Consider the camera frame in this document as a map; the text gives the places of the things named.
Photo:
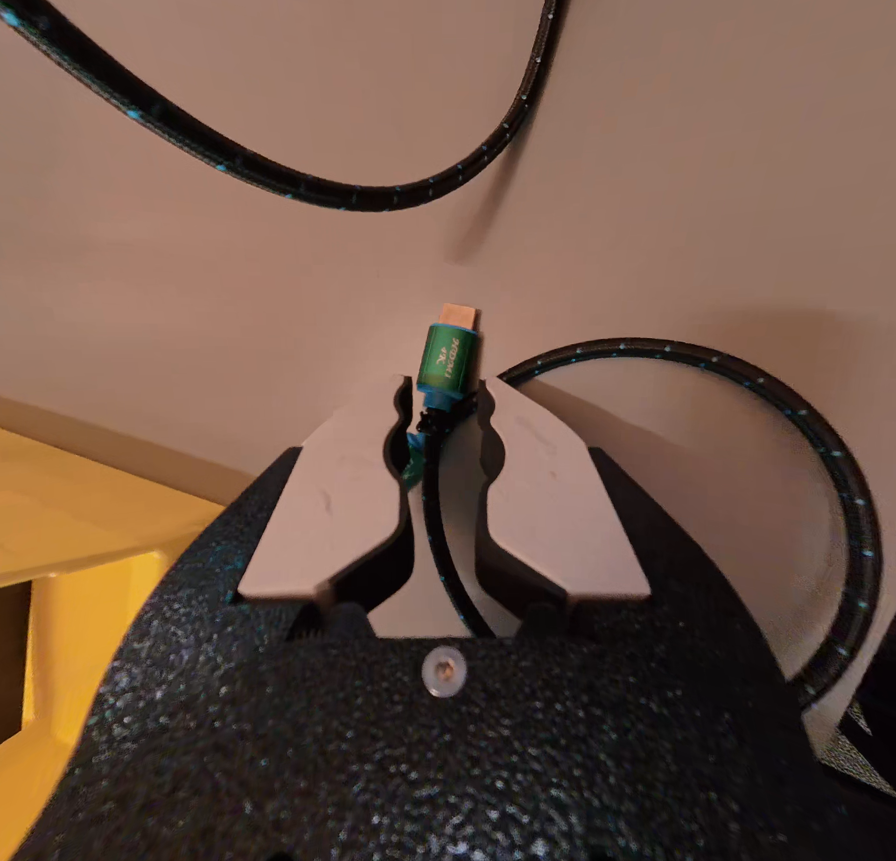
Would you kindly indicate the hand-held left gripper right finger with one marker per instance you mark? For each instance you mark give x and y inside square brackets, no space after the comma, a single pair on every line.
[560,518]

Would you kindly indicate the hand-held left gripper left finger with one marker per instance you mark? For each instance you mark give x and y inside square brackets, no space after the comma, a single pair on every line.
[329,511]

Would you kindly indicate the grey desk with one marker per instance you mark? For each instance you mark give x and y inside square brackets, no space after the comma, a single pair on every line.
[210,315]

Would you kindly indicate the yellow plastic bin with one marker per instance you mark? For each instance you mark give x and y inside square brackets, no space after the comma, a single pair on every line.
[91,497]

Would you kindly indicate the dark mesh fabric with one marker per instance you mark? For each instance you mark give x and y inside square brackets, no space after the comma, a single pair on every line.
[875,686]

